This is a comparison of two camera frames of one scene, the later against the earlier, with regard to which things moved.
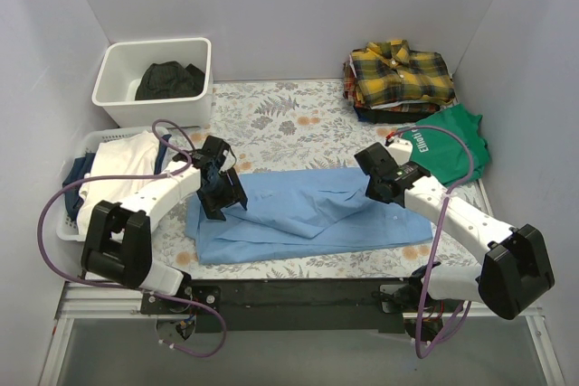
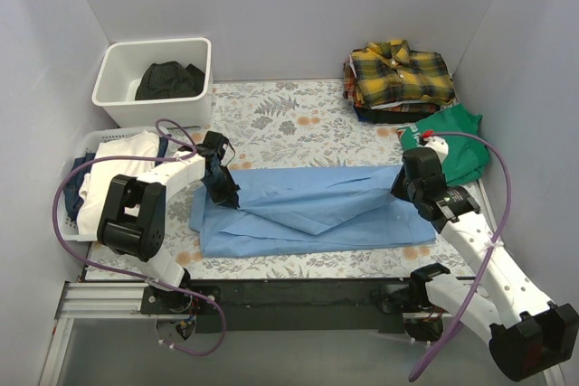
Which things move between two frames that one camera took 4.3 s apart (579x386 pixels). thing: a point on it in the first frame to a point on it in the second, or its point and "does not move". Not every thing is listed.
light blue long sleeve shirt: x=302 y=211 does not move
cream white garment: x=134 y=154 does not move
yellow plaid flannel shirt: x=389 y=71 does not move
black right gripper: x=377 y=189 to x=400 y=188
